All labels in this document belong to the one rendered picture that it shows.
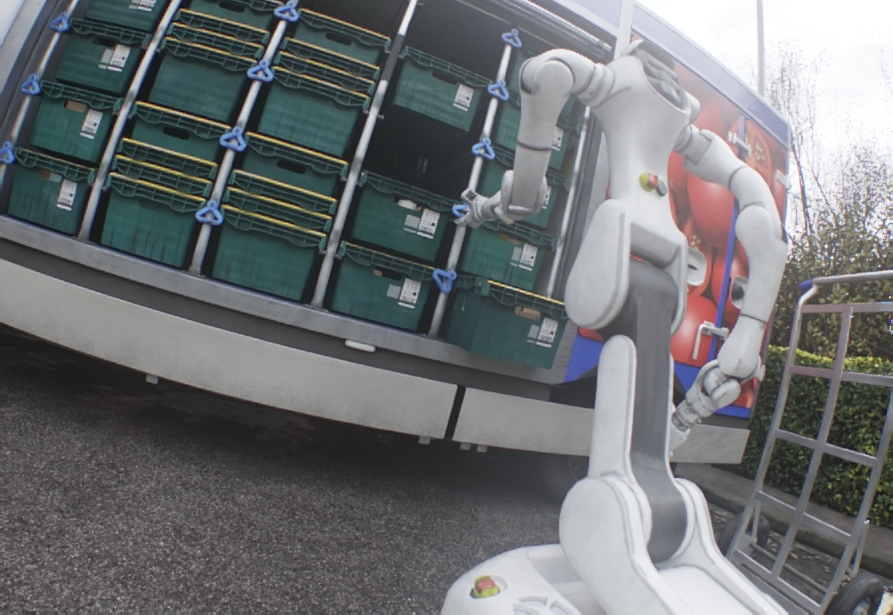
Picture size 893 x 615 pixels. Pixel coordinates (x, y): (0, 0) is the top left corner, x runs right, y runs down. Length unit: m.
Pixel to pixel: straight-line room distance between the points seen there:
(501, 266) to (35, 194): 1.86
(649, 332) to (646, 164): 0.35
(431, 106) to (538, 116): 0.97
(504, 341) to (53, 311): 1.55
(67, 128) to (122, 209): 0.41
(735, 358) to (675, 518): 0.34
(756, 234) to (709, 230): 1.50
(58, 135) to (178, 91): 0.51
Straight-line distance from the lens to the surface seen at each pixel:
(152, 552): 1.28
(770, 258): 1.00
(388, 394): 1.65
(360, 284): 1.75
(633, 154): 0.99
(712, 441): 2.75
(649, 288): 0.89
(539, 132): 1.02
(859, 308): 1.83
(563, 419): 1.98
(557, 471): 2.20
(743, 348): 0.98
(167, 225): 1.78
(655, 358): 0.86
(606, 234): 0.87
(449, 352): 1.68
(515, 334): 1.67
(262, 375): 1.60
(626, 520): 0.73
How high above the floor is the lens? 0.73
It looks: 4 degrees up
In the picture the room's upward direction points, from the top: 15 degrees clockwise
